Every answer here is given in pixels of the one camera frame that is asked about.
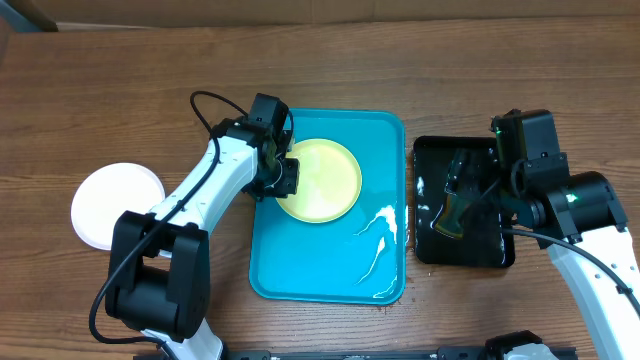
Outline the yellow-green plate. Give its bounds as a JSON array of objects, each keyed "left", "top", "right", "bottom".
[{"left": 277, "top": 139, "right": 362, "bottom": 224}]

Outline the yellow green scrub sponge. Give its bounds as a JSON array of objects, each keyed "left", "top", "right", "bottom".
[{"left": 433, "top": 195, "right": 471, "bottom": 239}]

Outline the white plate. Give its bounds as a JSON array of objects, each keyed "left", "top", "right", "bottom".
[{"left": 70, "top": 163, "right": 165, "bottom": 251}]

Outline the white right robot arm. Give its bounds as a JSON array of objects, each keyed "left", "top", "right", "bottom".
[{"left": 434, "top": 147, "right": 639, "bottom": 359}]

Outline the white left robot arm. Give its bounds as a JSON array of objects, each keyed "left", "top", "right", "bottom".
[{"left": 94, "top": 112, "right": 299, "bottom": 359}]

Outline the black water tray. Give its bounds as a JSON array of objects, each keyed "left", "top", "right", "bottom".
[{"left": 413, "top": 136, "right": 515, "bottom": 268}]

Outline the teal plastic tray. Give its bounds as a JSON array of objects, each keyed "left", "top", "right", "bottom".
[{"left": 249, "top": 108, "right": 408, "bottom": 306}]

